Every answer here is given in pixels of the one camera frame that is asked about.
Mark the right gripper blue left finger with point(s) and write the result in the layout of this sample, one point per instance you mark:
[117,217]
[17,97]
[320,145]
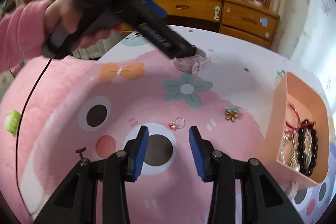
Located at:
[136,153]

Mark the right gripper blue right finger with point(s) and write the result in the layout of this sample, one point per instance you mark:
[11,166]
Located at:
[200,154]

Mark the pink smartwatch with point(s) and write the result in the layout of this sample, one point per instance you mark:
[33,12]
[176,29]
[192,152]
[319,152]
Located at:
[193,63]

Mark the pink plastic tray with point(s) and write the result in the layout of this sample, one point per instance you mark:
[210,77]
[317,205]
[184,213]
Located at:
[296,147]

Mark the pink sleeved left forearm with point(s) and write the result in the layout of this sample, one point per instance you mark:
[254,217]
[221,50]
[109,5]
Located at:
[23,33]

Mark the person's left hand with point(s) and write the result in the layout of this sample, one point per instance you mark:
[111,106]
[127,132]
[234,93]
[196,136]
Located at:
[66,13]

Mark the gold flower brooch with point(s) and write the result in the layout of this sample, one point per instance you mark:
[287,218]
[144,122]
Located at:
[232,113]

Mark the cartoon printed table mat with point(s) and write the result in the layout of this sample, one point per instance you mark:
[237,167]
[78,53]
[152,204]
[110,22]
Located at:
[135,85]

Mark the wooden desk with drawers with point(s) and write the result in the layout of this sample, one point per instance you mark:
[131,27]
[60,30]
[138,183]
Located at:
[241,19]

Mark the green packet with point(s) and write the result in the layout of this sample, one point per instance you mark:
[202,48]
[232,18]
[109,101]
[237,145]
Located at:
[12,121]

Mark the white floral curtain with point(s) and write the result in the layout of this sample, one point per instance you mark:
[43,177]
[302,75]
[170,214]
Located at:
[306,36]

